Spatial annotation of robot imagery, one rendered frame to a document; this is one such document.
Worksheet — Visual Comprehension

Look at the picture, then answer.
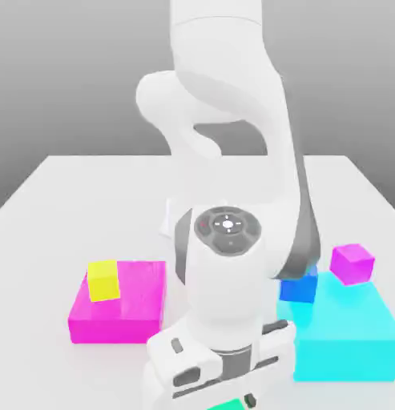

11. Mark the small green cube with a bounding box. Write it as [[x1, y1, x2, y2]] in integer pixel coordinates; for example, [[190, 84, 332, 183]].
[[205, 397, 247, 410]]

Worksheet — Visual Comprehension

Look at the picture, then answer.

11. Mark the small yellow cube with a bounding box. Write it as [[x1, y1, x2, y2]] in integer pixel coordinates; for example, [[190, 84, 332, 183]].
[[87, 259, 122, 303]]

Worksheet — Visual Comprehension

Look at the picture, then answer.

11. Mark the small purple cube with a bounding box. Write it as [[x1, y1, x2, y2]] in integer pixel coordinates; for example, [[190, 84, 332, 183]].
[[329, 243, 377, 287]]

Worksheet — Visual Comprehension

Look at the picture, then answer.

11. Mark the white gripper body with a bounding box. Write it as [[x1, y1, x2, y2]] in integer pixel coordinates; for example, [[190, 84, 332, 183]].
[[141, 320, 297, 410]]

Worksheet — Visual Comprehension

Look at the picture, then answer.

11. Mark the large cyan box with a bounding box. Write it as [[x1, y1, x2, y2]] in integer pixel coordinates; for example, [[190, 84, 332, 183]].
[[276, 271, 395, 383]]

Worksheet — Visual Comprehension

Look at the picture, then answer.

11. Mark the large magenta box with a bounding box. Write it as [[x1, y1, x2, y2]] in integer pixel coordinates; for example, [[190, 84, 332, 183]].
[[67, 260, 167, 344]]

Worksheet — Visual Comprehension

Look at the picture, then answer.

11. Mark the small blue cube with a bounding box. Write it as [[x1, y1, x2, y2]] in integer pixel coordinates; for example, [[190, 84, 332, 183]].
[[279, 265, 319, 304]]

